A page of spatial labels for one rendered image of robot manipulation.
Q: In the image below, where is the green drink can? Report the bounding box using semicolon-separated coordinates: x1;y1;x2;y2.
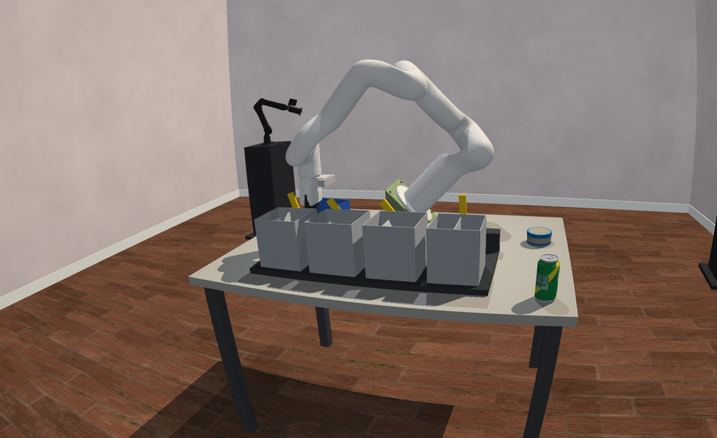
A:
534;254;560;302

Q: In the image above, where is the blue open bin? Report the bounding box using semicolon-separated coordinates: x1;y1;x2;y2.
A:
318;198;350;213

